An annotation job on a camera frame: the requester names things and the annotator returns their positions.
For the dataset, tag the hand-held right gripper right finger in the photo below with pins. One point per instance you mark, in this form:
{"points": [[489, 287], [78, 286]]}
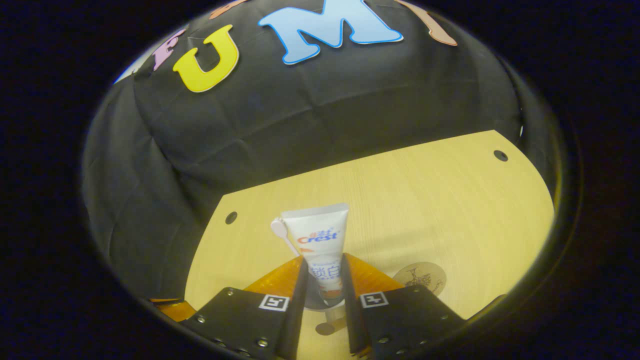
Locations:
{"points": [[352, 315]]}

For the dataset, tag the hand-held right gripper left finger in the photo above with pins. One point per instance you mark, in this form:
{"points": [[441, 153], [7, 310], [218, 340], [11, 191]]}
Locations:
{"points": [[295, 310]]}

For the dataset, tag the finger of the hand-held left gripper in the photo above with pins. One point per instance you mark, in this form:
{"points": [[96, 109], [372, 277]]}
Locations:
{"points": [[175, 307]]}

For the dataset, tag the white toothpaste tube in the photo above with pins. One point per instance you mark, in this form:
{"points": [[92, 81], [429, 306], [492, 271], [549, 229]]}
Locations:
{"points": [[320, 235]]}

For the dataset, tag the round wooden coaster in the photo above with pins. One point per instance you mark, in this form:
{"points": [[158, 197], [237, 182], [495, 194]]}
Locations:
{"points": [[425, 276]]}

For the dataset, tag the white toothbrush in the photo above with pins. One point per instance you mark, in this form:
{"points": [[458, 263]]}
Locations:
{"points": [[279, 228]]}

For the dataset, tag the light wooden desktop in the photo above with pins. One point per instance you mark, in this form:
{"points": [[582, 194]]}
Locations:
{"points": [[425, 200]]}

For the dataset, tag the black backdrop cloth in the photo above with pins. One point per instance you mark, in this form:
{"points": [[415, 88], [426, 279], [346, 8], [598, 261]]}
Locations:
{"points": [[325, 110]]}

